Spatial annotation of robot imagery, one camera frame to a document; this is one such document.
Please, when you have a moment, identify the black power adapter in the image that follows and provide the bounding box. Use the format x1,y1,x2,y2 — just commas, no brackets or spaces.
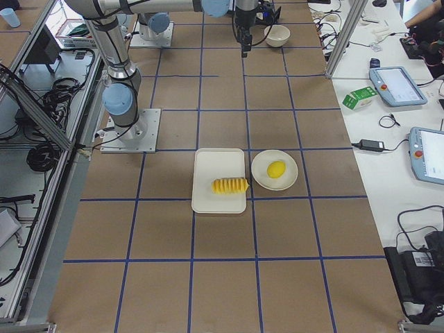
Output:
359,139,385,152

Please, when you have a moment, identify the far blue teach pendant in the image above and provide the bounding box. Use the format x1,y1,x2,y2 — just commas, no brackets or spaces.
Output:
368,67,427,107

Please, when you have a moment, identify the aluminium frame post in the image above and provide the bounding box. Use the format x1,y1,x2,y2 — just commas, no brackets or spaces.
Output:
325,0,367,78

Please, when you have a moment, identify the white plate under lemon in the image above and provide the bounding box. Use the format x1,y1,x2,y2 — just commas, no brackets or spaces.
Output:
251,150,298,191

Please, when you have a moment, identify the white bowl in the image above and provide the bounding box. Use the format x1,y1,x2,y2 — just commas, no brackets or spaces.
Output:
264,25,291,48

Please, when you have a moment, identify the green white carton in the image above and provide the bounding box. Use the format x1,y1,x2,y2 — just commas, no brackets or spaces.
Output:
342,86,377,110

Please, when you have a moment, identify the white rectangular tray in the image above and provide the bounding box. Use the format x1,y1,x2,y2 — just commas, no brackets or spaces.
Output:
191,148,248,214

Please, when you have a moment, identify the yellow lemon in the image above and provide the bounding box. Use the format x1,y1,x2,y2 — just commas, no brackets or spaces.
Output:
266,160,287,179

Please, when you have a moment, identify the blue paper cup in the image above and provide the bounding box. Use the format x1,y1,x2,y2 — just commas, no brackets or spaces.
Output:
0,8,21,28

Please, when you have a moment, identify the yellow spiral bread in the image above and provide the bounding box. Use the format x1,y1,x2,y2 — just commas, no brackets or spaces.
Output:
212,178,250,194

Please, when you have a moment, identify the near blue teach pendant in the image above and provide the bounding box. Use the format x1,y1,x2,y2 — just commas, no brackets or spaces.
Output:
409,127,443,185

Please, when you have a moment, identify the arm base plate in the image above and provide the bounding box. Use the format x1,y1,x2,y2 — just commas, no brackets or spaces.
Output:
130,22,174,49
99,108,161,153

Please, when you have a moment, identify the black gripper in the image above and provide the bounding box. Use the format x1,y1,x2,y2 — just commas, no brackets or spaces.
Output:
233,0,259,58

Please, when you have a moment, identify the blue teach pendant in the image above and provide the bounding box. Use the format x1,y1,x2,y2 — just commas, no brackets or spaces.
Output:
409,127,443,185
368,67,427,107

